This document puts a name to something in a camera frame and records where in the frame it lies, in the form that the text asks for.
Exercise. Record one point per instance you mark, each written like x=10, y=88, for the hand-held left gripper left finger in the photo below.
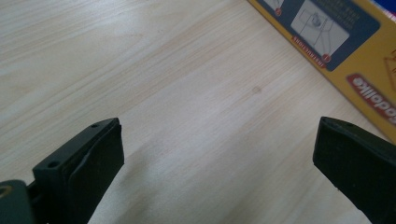
x=81, y=174

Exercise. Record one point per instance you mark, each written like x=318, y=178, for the yellow and blue cardboard box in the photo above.
x=351, y=62

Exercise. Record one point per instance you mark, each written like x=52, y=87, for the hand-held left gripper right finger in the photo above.
x=358, y=165

